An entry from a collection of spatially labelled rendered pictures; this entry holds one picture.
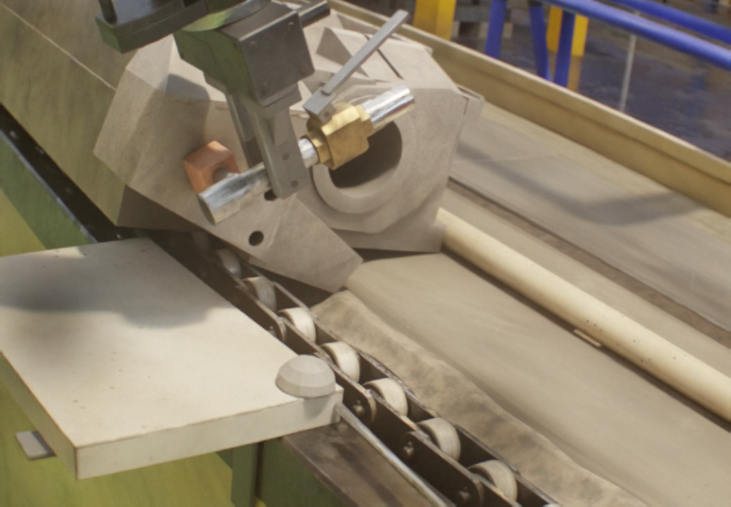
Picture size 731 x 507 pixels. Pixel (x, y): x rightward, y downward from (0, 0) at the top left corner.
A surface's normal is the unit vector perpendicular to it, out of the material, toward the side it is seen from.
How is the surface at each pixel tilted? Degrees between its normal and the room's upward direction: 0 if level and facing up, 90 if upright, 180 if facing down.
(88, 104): 80
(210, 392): 0
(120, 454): 90
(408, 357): 68
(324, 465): 0
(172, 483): 90
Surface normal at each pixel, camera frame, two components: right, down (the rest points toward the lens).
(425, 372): -0.70, -0.33
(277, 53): 0.56, 0.35
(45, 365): 0.13, -0.93
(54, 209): -0.82, 0.09
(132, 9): -0.23, -0.81
